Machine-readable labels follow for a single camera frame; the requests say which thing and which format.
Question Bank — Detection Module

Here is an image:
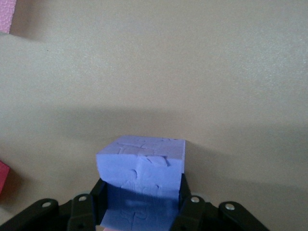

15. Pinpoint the brown table cover sheet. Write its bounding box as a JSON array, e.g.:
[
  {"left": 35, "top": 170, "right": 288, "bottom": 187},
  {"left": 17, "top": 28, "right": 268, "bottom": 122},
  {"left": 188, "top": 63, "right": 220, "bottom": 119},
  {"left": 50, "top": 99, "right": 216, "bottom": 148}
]
[{"left": 0, "top": 0, "right": 308, "bottom": 231}]

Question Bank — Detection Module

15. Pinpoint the purple foam cube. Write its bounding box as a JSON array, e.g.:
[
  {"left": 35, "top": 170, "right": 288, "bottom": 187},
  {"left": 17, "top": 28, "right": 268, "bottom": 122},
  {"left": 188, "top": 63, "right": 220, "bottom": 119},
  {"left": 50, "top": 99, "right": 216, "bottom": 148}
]
[{"left": 95, "top": 135, "right": 186, "bottom": 229}]

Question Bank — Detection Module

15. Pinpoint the red foam cube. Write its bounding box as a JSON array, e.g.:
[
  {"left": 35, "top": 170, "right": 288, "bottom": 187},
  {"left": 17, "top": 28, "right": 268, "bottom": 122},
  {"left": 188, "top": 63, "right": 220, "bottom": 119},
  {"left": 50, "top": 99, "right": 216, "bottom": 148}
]
[{"left": 0, "top": 160, "right": 11, "bottom": 196}]

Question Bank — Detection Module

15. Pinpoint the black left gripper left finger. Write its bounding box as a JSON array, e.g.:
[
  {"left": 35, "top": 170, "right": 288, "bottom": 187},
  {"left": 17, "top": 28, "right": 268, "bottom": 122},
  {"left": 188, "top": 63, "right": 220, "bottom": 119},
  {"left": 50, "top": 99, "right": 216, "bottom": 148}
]
[{"left": 0, "top": 178, "right": 108, "bottom": 231}]

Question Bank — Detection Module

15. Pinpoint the pink foam cube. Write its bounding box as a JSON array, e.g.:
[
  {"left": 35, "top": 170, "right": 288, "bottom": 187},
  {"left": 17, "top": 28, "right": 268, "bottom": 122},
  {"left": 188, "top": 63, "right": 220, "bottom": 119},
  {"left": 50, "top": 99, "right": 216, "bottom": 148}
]
[{"left": 0, "top": 0, "right": 17, "bottom": 34}]

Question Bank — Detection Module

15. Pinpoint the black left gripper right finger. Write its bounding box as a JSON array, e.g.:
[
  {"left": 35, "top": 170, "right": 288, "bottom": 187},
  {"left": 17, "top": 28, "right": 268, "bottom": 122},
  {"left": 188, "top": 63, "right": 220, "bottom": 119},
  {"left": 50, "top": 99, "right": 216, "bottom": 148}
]
[{"left": 169, "top": 173, "right": 268, "bottom": 231}]

